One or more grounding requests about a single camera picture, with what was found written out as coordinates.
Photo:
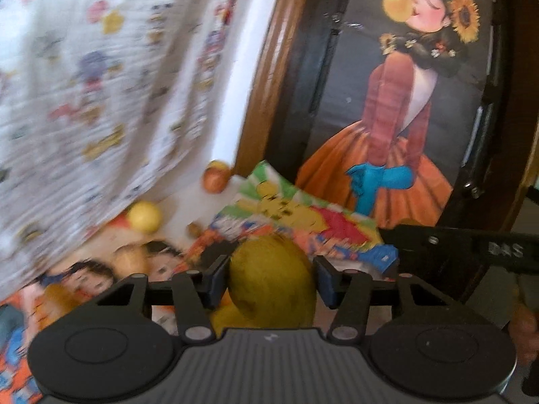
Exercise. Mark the green yellow mango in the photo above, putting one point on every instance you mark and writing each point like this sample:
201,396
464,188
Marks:
271,286

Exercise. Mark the girl in orange dress painting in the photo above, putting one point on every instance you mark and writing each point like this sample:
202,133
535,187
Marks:
399,107

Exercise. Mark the white cartoon print cloth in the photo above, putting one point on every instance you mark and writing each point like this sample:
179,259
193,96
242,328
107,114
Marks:
99,99

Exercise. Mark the Winnie the Pooh drawing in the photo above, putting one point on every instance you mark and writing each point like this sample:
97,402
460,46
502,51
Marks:
266,203

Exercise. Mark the two boys cartoon drawing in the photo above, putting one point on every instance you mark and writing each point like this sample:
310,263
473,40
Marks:
82,276

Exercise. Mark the small brown round fruit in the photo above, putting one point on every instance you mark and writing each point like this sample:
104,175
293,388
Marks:
194,230

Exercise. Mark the red yellow apple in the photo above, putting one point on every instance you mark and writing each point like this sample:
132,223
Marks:
216,176

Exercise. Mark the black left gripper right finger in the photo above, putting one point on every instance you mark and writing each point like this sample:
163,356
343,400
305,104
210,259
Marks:
348,293

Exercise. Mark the yellow lemon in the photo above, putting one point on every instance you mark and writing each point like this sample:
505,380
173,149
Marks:
144,217

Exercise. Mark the brown wooden frame post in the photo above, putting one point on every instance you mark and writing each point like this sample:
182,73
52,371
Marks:
266,89

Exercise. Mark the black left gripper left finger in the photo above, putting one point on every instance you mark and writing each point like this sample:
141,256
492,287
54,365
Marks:
194,293

